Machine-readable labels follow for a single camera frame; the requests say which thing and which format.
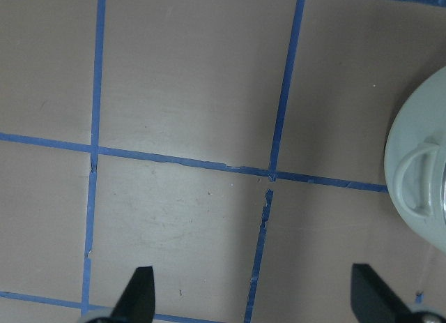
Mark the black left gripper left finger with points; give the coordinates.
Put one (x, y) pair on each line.
(137, 302)

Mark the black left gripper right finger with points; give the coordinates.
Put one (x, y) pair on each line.
(372, 300)

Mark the pale green cooking pot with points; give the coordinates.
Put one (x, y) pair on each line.
(414, 161)

